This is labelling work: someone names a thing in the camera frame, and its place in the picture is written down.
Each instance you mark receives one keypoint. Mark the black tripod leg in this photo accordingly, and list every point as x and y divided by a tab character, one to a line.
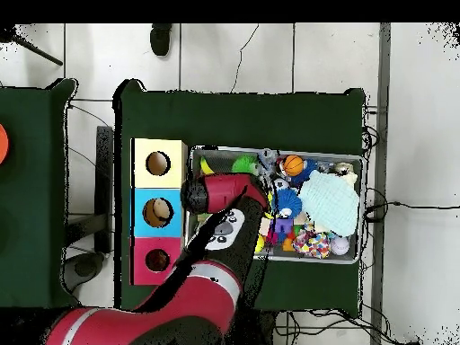
37	50

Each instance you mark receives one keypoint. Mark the grey round base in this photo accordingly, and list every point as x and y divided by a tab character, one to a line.
84	267

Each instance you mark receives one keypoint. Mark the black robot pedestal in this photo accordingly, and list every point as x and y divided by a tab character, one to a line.
258	330

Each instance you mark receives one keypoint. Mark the light blue waffle cloth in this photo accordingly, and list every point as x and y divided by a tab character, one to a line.
329	205

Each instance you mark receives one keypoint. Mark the small blue fuzzy eyed ball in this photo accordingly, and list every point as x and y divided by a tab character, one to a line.
305	174

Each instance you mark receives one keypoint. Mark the white baseball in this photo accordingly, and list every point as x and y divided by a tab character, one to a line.
339	245

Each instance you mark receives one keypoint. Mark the person's foot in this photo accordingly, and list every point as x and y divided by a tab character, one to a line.
160	39

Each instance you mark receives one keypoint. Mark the orange disc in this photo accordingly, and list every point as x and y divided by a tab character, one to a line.
3	143

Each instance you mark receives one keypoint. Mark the wooden box with three holes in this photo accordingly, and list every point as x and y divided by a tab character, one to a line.
169	151

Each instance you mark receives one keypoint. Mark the orange toy basketball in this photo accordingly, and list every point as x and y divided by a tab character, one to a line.
293	165

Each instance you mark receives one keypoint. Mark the yellow toy banana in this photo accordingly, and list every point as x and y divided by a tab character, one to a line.
205	167

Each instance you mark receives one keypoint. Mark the dark green table cloth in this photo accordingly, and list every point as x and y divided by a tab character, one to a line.
28	215
251	115

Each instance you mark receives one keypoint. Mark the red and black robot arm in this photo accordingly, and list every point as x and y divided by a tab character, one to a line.
201	305

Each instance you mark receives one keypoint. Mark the black panel stand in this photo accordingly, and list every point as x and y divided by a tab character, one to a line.
104	179

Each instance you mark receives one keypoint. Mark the colourful dot print cloth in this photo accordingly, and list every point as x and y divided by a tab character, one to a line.
311	244

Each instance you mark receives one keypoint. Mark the large blue fuzzy eyed ball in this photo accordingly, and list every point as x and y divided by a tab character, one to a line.
289	201

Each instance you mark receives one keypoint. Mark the green spiky puffer ball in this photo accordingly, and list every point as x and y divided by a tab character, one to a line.
244	165

